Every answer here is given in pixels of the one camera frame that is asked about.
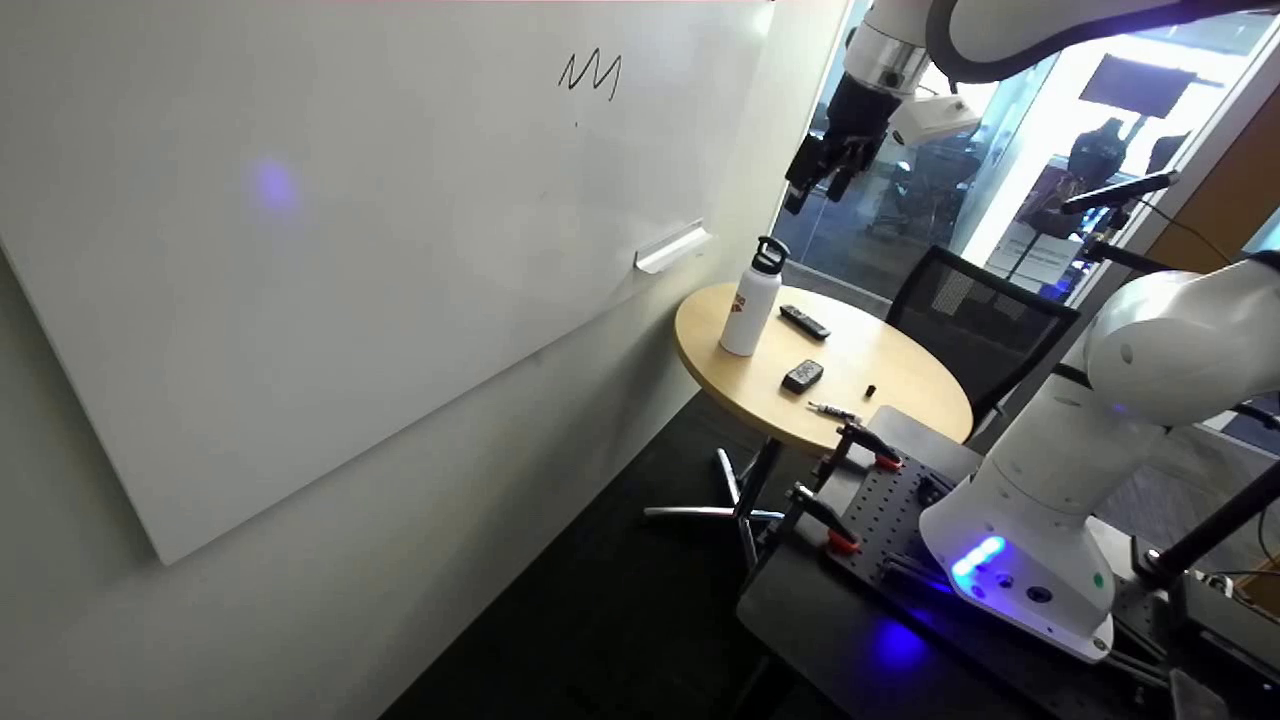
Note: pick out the whiteboard marker tray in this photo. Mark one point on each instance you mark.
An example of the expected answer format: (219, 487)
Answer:
(670, 253)

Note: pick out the white water bottle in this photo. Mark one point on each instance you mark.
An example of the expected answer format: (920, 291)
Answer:
(753, 296)

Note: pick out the round wooden table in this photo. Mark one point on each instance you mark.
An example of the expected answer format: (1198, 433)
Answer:
(863, 351)

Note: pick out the black mesh office chair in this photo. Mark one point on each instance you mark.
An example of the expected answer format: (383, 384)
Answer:
(976, 324)

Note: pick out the red-handled clamp near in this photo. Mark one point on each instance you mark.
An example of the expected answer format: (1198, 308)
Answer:
(842, 537)

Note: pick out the red-handled clamp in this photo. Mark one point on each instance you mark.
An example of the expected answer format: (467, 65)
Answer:
(842, 537)
(858, 448)

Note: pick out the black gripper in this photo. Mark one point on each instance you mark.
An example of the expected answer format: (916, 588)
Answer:
(853, 132)

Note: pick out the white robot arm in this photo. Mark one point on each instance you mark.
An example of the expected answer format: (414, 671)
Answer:
(1162, 354)

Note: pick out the black tripod pole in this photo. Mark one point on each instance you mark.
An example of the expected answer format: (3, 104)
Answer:
(1166, 564)

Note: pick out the white wall whiteboard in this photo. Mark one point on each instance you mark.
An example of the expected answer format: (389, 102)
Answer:
(269, 232)

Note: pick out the black robot mounting bench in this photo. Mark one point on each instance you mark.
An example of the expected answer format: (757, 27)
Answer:
(883, 637)

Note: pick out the red-handled clamp far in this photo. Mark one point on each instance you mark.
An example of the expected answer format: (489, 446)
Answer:
(858, 448)

